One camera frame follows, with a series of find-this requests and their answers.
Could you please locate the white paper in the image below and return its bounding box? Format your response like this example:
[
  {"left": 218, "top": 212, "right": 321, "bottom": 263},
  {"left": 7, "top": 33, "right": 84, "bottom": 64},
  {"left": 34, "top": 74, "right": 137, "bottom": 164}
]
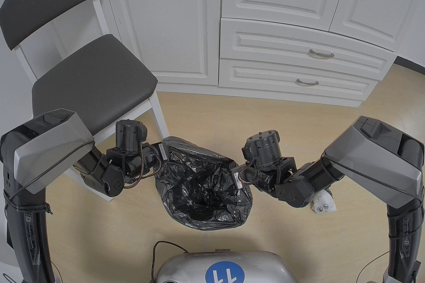
[{"left": 310, "top": 190, "right": 337, "bottom": 213}]

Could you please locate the black plastic bag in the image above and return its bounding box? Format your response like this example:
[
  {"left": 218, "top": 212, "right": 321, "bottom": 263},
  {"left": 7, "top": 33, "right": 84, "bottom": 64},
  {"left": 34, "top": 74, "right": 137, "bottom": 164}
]
[{"left": 153, "top": 136, "right": 254, "bottom": 231}]

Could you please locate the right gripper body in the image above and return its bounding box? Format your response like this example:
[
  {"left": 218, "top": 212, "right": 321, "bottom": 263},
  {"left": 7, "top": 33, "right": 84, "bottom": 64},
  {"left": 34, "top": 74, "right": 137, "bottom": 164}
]
[{"left": 231, "top": 166, "right": 267, "bottom": 191}]

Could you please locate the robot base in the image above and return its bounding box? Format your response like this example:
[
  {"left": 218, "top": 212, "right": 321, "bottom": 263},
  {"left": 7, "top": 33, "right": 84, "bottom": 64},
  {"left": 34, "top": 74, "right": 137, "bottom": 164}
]
[{"left": 156, "top": 250, "right": 298, "bottom": 283}]

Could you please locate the black cable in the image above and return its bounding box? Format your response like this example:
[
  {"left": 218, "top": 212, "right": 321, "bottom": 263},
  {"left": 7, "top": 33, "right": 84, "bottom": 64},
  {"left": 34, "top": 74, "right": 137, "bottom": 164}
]
[{"left": 151, "top": 241, "right": 190, "bottom": 280}]

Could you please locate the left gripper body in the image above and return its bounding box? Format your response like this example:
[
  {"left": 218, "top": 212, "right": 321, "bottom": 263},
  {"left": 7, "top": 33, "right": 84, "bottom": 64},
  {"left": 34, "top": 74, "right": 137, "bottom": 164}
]
[{"left": 147, "top": 141, "right": 171, "bottom": 164}]

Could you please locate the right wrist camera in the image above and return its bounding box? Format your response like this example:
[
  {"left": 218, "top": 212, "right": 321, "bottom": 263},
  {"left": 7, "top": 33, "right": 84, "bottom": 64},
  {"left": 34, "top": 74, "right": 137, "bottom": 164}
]
[{"left": 241, "top": 140, "right": 257, "bottom": 161}]

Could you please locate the grey and white chair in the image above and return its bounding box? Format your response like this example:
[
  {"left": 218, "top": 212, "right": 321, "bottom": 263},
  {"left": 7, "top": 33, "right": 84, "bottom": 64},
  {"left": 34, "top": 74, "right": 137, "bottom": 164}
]
[{"left": 0, "top": 0, "right": 170, "bottom": 203}]

